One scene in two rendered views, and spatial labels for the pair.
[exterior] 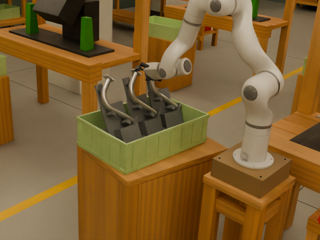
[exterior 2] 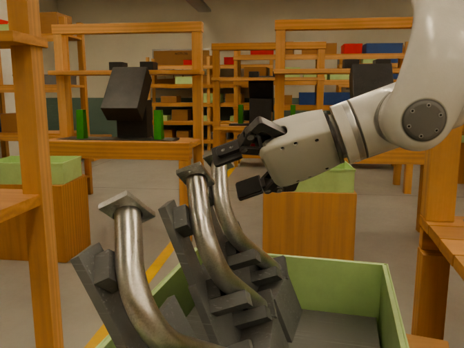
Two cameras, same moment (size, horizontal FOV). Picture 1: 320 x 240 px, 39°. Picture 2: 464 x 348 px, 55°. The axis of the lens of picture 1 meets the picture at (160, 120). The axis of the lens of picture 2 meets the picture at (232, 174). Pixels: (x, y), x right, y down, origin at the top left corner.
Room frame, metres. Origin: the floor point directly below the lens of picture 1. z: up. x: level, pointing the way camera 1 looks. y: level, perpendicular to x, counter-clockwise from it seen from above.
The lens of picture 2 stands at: (1.79, 0.43, 1.30)
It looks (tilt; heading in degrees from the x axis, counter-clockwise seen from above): 10 degrees down; 330
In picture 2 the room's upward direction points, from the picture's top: straight up
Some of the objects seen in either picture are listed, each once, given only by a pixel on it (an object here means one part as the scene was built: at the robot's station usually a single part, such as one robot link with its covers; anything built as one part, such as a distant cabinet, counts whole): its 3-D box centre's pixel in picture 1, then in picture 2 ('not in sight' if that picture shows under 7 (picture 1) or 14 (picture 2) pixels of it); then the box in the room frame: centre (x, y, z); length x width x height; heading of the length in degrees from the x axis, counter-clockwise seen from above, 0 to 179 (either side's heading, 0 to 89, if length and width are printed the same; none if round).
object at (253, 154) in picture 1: (255, 141); not in sight; (1.89, -0.44, 1.04); 0.19 x 0.19 x 0.18
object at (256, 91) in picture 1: (258, 100); not in sight; (1.86, -0.42, 1.25); 0.19 x 0.12 x 0.24; 141
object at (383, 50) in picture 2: not in sight; (317, 105); (8.02, -5.02, 1.12); 3.01 x 0.54 x 2.24; 52
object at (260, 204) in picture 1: (249, 180); not in sight; (1.90, -0.45, 0.83); 0.32 x 0.32 x 0.04; 49
